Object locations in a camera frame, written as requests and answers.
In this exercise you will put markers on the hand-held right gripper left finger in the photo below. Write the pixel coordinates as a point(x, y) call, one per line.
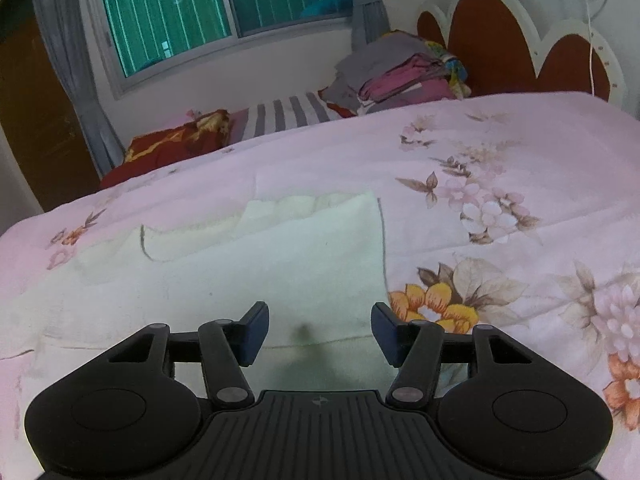
point(256, 332)

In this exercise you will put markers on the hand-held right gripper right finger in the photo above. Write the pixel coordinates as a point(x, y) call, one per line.
point(386, 330)

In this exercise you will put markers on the white small cloth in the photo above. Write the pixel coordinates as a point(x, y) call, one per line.
point(280, 280)

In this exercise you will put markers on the stack of folded clothes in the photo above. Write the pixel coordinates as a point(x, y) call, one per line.
point(375, 55)

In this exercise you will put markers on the pink floral blanket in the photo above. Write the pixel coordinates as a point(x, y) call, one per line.
point(500, 240)

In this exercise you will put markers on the red floral pillow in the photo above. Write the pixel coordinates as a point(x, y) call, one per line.
point(170, 145)

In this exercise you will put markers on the grey striped pillow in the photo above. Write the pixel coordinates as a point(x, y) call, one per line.
point(285, 112)

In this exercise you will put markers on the pink folded garment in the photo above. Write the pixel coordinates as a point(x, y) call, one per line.
point(405, 80)

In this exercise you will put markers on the colourful patterned cloth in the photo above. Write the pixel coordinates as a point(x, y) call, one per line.
point(452, 70)

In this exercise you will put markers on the brown wooden door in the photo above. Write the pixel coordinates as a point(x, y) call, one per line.
point(35, 120)

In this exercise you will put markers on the red and white headboard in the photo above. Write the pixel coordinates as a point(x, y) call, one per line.
point(490, 40)

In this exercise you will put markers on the grey curtain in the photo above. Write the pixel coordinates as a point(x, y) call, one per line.
point(367, 0)
point(75, 60)

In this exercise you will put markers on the window with green bars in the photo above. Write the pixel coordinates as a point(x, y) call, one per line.
point(190, 10)

